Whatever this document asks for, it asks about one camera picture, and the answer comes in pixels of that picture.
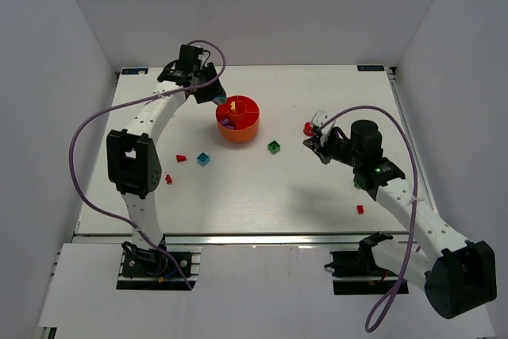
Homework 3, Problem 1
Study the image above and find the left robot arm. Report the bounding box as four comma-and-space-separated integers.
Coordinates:
106, 40, 226, 253

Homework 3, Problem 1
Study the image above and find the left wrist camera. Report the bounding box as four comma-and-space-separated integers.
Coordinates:
196, 44, 211, 67

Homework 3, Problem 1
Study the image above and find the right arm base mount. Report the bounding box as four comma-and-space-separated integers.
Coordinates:
324, 232, 398, 296

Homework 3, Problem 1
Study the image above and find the small red lego near left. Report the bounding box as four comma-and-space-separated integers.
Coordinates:
175, 155, 187, 163

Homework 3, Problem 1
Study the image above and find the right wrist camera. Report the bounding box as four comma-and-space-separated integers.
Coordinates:
310, 110, 335, 146

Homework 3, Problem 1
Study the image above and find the small blue lego brick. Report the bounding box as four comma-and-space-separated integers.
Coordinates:
197, 152, 210, 166

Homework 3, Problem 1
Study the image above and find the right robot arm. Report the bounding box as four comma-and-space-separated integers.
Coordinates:
303, 110, 497, 319

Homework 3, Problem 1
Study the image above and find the orange round divided container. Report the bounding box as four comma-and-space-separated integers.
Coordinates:
215, 95, 260, 144

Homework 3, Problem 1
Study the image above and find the right corner label sticker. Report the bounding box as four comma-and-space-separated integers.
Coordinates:
356, 65, 385, 72

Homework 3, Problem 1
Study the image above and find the red rounded lego piece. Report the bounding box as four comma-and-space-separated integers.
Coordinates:
303, 122, 314, 137

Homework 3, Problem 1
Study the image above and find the left corner label sticker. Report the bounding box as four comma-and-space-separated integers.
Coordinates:
121, 67, 148, 75

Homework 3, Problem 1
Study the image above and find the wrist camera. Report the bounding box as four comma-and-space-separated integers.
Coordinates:
196, 44, 211, 67
310, 110, 335, 146

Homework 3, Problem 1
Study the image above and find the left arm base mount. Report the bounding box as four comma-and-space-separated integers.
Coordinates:
116, 241, 201, 291

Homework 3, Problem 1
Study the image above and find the green square lego brick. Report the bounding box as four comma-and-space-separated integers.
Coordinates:
267, 140, 281, 154

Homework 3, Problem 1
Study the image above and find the corner label sticker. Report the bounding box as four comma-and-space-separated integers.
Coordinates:
121, 67, 148, 75
356, 65, 385, 72

